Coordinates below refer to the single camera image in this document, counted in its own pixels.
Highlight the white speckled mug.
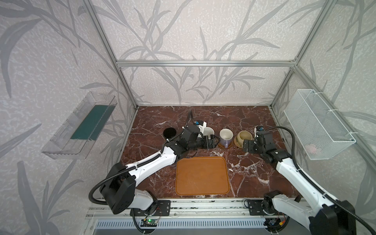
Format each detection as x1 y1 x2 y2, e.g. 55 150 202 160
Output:
203 127 215 139

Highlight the brown wooden coaster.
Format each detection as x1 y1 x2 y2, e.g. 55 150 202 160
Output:
217 142 234 149

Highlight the beige mug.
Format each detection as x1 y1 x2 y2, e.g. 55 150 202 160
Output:
236 130 253 141

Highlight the white and purple mug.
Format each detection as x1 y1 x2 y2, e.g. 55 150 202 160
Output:
219 128 234 147

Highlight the black mug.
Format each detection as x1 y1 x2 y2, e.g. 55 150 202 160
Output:
163 127 177 140

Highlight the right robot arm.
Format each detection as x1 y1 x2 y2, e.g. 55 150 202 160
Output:
243 126 376 235

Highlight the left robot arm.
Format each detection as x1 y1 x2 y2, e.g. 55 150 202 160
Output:
88 112 220 215

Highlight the orange plastic tray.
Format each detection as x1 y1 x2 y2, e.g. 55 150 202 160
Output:
175 156 230 196

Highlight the right electronics board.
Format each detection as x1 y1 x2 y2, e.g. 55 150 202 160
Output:
264 218 286 227

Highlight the electronics board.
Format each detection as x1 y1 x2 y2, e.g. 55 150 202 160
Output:
140 218 159 227
264 218 286 227

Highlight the left electronics board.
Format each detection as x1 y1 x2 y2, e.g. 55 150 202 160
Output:
140 218 159 227

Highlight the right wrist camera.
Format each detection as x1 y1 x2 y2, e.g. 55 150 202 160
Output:
254 125 264 138

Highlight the white wire mesh basket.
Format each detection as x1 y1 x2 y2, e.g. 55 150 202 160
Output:
284 89 356 160

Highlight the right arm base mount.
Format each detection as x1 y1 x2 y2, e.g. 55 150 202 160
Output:
243 199 285 216

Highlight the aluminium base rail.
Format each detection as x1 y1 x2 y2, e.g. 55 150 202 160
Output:
85 197 333 219

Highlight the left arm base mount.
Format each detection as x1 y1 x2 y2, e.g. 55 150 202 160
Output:
130 200 171 216

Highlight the clear plastic wall bin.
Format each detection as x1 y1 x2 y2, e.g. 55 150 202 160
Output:
41 92 117 160

